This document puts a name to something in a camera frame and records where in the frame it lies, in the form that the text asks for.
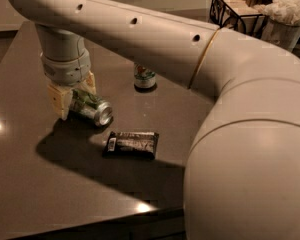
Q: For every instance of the black snack bar wrapper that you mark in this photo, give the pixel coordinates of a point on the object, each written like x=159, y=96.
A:
x=132, y=144

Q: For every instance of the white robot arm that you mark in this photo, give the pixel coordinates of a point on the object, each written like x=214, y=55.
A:
x=242, y=178

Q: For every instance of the black wire napkin basket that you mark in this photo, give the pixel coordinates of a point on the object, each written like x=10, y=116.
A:
x=238, y=15

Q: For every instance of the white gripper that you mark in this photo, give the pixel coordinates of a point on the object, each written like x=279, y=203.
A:
x=66, y=70

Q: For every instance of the white green soda can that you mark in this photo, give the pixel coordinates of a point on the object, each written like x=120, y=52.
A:
x=143, y=77

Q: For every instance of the metal cup with packets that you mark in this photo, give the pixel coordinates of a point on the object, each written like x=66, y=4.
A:
x=282, y=27

